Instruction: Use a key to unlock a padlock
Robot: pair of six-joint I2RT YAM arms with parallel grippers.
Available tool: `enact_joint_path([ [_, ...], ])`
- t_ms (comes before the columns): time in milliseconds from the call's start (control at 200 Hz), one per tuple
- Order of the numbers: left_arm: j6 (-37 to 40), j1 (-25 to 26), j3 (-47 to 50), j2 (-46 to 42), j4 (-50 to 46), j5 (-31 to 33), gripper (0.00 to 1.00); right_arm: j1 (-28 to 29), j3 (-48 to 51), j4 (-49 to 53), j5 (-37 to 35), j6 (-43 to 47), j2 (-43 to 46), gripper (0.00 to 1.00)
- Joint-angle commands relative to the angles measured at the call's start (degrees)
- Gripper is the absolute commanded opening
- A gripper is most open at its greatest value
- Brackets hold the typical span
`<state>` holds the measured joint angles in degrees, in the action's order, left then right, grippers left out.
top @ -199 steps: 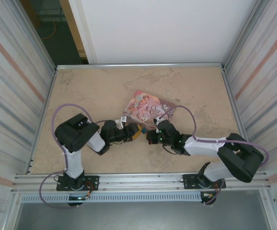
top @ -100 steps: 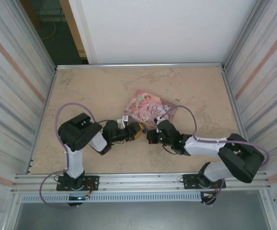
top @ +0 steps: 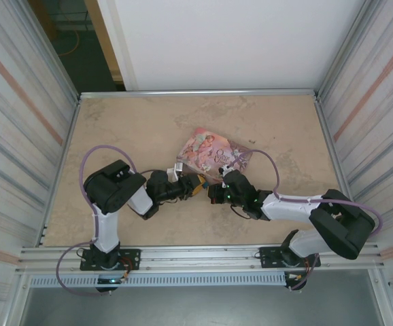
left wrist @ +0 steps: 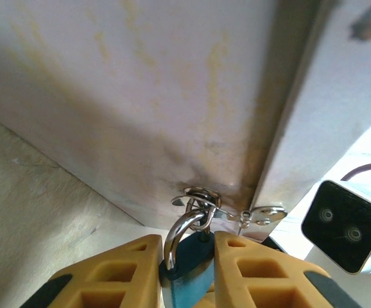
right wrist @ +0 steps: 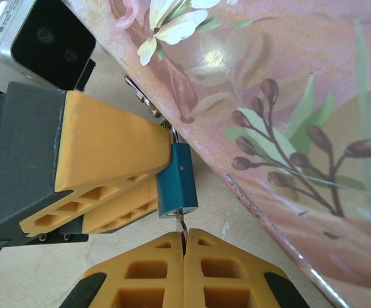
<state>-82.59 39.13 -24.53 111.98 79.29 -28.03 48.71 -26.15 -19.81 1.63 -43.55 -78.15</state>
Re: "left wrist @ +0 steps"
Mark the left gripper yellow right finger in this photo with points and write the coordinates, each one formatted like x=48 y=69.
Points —
x=262 y=276

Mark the blue padlock silver shackle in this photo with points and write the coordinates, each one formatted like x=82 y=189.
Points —
x=188 y=272

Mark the black silver camera module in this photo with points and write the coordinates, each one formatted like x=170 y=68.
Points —
x=342 y=224

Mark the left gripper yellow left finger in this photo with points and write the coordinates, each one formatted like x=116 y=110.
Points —
x=115 y=272

